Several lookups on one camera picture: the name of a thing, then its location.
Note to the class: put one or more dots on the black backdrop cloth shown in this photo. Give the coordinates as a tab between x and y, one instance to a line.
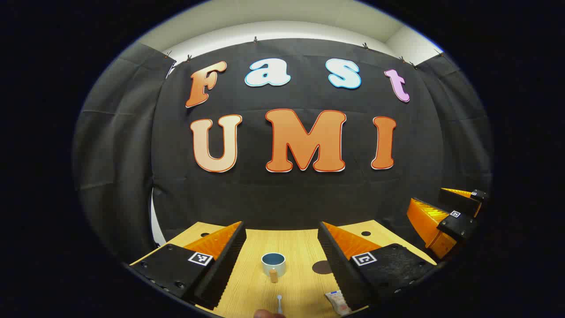
282	198

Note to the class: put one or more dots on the dark round coaster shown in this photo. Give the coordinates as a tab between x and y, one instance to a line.
321	267

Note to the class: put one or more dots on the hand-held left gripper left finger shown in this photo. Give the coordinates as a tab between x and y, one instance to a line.
220	274

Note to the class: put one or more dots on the wooden desktop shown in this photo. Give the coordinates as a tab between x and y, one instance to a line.
291	247

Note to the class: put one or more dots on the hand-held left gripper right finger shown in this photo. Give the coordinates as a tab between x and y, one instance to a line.
340	269

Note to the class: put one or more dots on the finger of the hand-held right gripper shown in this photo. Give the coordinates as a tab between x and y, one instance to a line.
461	201
459	227

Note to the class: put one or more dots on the white toothpaste tube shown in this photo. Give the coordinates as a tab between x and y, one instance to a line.
337	302

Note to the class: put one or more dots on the white toothbrush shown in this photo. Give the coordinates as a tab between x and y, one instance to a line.
280	302

